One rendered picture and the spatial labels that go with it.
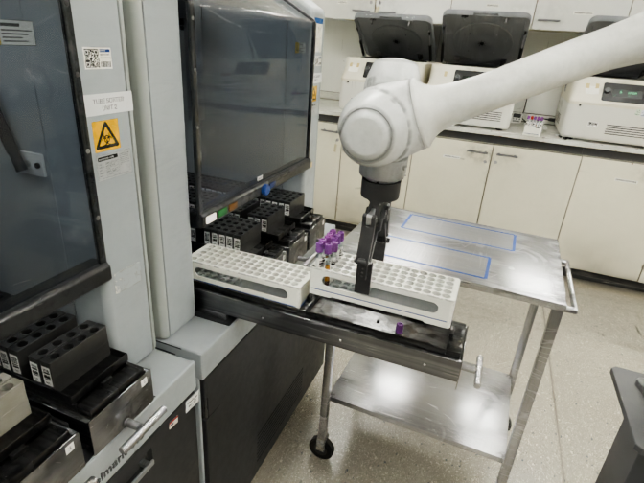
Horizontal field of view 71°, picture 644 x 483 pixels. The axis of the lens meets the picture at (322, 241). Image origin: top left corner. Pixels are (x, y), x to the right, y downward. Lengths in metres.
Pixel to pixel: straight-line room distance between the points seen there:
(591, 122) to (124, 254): 2.79
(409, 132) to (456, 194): 2.60
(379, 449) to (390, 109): 1.42
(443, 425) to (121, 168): 1.20
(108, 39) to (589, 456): 2.00
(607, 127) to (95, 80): 2.85
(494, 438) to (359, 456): 0.49
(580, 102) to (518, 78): 2.45
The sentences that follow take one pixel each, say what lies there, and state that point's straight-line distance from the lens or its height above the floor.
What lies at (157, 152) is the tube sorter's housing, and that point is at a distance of 0.89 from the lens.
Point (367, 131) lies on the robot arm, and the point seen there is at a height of 1.24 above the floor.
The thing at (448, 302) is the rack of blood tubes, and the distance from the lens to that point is 0.89.
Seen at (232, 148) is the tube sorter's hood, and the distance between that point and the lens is 1.08.
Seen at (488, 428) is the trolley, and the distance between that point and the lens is 1.61.
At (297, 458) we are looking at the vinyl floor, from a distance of 1.77.
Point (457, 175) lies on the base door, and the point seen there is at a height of 0.58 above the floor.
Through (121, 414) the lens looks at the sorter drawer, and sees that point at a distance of 0.86.
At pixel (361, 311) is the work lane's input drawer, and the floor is 0.80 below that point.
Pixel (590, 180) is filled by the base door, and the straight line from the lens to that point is 3.25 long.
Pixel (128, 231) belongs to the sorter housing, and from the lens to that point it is 0.87.
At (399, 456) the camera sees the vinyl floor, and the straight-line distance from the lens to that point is 1.83.
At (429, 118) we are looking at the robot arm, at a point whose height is 1.26.
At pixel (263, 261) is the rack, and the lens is 1.08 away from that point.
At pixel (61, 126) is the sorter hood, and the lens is 0.73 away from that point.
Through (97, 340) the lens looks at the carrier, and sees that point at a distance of 0.87.
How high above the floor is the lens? 1.35
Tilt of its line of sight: 24 degrees down
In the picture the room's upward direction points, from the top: 4 degrees clockwise
